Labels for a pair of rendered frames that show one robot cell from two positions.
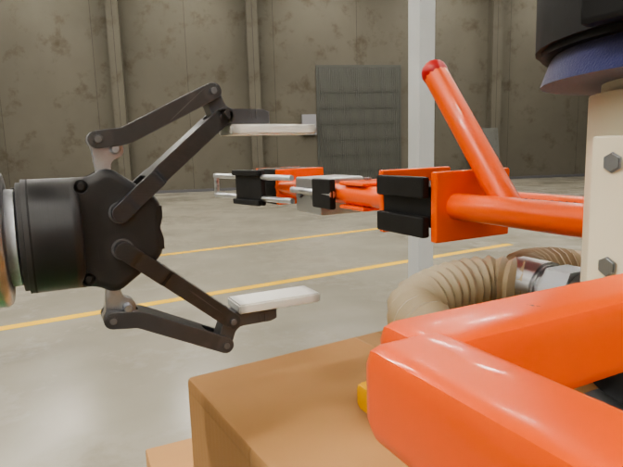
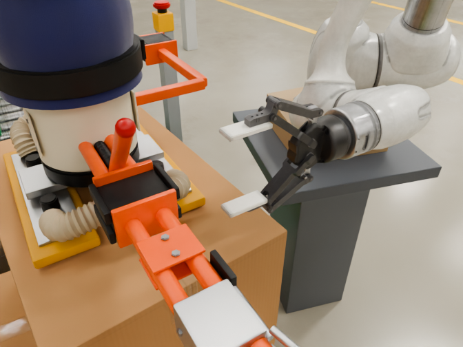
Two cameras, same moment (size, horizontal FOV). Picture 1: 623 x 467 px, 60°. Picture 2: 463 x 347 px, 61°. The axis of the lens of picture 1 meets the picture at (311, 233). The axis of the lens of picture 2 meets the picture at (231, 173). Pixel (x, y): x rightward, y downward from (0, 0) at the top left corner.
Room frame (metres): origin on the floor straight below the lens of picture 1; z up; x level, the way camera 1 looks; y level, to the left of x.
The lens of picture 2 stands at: (0.90, -0.03, 1.41)
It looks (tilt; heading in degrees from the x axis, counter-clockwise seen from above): 36 degrees down; 175
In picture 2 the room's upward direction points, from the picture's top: straight up
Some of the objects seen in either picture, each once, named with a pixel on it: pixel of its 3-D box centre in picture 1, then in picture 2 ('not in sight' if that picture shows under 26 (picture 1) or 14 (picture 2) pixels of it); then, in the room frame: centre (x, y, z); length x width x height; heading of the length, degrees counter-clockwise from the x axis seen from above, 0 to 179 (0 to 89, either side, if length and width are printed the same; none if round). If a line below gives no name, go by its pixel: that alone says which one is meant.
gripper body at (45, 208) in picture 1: (92, 231); (313, 143); (0.37, 0.15, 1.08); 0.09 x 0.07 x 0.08; 116
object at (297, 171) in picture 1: (288, 184); not in sight; (0.81, 0.03, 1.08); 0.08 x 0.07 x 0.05; 27
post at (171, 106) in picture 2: not in sight; (173, 121); (-0.81, -0.16, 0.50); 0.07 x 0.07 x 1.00; 25
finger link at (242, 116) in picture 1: (234, 105); (262, 111); (0.41, 0.06, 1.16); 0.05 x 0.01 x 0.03; 116
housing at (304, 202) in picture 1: (328, 194); (218, 330); (0.68, -0.02, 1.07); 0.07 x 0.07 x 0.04; 27
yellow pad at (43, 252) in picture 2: not in sight; (43, 187); (0.31, -0.32, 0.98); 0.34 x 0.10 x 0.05; 27
